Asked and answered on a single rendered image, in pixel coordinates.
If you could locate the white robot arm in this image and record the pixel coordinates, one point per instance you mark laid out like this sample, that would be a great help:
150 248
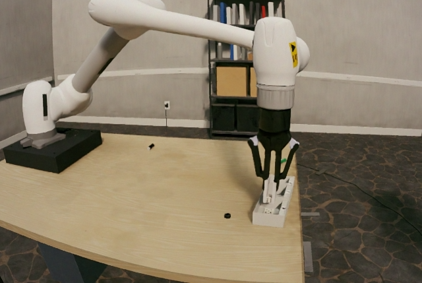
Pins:
278 55

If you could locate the white rack of bins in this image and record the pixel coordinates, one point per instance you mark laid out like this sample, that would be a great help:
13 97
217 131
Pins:
280 206

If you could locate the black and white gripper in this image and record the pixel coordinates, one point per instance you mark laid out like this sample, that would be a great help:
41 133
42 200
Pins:
272 121

